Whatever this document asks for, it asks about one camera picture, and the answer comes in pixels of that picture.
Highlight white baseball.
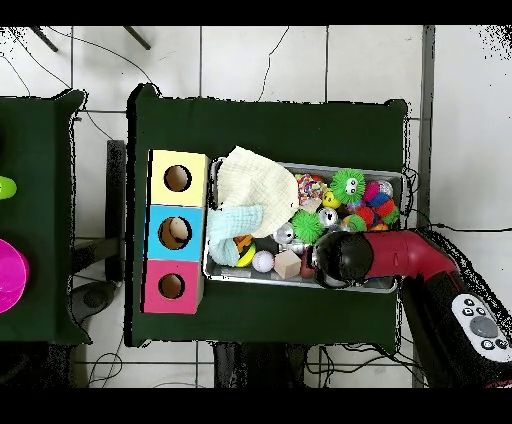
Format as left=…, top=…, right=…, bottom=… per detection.
left=251, top=250, right=276, bottom=274

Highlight thin black floor cable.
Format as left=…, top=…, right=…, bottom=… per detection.
left=46, top=25, right=163, bottom=97
left=257, top=25, right=290, bottom=102

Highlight dark tripod leg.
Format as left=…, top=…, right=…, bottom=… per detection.
left=122, top=25, right=152, bottom=51
left=28, top=25, right=60, bottom=53

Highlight black stand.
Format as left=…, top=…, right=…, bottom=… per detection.
left=70, top=139, right=128, bottom=283

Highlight multicolour spiky caterpillar toy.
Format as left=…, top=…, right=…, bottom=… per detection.
left=343, top=180, right=401, bottom=232

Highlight thick black floor cable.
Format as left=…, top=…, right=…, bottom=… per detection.
left=431, top=223, right=512, bottom=234

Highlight shallow metal mesh bin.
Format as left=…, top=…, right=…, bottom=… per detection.
left=203, top=157, right=406, bottom=295

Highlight tangled black floor cables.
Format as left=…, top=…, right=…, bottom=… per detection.
left=305, top=342, right=429, bottom=388

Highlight cream waffle cloth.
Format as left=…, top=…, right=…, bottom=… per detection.
left=215, top=145, right=300, bottom=239

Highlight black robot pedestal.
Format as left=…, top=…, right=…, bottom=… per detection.
left=211, top=341, right=307, bottom=388

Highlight green spiky toy with eyes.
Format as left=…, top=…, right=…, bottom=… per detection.
left=329, top=167, right=367, bottom=204

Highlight grey stand foot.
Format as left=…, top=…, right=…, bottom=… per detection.
left=70, top=280, right=118, bottom=324

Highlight green cloth side table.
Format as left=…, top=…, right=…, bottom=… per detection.
left=0, top=88, right=92, bottom=346

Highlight mint green waffle cloth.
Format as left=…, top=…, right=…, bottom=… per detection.
left=206, top=204, right=265, bottom=268

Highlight pink plate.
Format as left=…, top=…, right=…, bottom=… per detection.
left=0, top=238, right=30, bottom=315

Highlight yellow smiley ball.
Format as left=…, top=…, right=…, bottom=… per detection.
left=321, top=189, right=342, bottom=210

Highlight light wooden block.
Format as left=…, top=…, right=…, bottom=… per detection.
left=273, top=249, right=302, bottom=280

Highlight lime green object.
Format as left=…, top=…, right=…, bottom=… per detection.
left=0, top=175, right=18, bottom=200

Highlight dark green table cloth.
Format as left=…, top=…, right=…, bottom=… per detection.
left=125, top=82, right=409, bottom=348

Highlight wooden box with three holes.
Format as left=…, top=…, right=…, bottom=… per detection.
left=139, top=148, right=212, bottom=315

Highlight green spiky ball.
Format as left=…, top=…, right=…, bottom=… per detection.
left=290, top=209, right=324, bottom=245

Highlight grey floor strip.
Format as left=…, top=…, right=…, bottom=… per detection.
left=411, top=25, right=437, bottom=388

